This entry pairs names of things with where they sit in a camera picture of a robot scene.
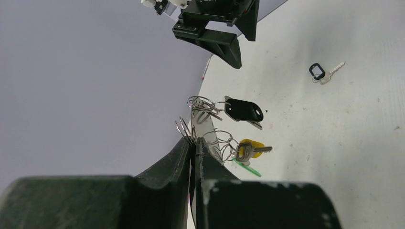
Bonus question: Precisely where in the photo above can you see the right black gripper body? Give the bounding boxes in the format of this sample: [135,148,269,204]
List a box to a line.
[179,0,252,27]

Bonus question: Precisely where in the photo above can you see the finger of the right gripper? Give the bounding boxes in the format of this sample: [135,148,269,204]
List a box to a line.
[235,0,260,42]
[172,27,242,69]

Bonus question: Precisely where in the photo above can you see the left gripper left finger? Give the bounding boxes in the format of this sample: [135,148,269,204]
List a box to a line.
[0,140,190,229]

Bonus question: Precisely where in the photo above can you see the green key tag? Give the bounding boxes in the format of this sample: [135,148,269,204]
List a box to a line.
[232,157,262,177]

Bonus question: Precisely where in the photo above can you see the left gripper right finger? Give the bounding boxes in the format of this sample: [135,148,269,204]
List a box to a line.
[195,138,341,229]

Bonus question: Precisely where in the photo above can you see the silver key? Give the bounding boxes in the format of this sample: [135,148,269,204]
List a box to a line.
[235,142,273,163]

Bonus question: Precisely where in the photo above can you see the yellow key tag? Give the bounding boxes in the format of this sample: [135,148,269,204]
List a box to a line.
[237,139,266,159]

